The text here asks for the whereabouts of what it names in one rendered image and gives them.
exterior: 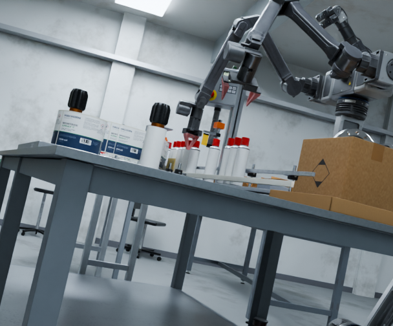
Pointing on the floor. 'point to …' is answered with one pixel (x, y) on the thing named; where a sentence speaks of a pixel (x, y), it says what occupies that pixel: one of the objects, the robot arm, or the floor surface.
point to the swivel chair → (144, 231)
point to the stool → (39, 212)
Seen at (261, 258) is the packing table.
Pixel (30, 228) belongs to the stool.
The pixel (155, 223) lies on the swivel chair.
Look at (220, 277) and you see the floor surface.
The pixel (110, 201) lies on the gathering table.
